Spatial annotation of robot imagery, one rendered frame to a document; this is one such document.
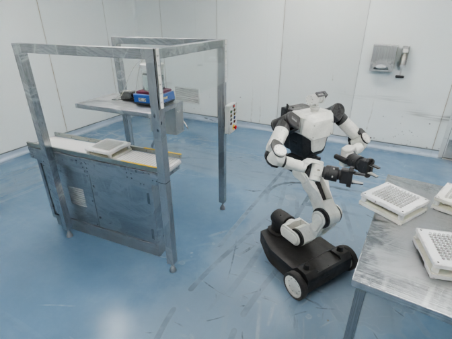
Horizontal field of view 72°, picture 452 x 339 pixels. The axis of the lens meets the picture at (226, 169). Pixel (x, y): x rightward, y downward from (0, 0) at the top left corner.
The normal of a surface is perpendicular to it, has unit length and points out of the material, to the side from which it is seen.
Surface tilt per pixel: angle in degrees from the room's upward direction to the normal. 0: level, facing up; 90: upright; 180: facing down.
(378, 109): 90
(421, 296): 0
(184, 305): 0
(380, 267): 0
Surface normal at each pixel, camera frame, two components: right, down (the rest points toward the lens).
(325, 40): -0.47, 0.38
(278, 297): 0.00, -0.90
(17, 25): 0.88, 0.20
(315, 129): 0.53, 0.37
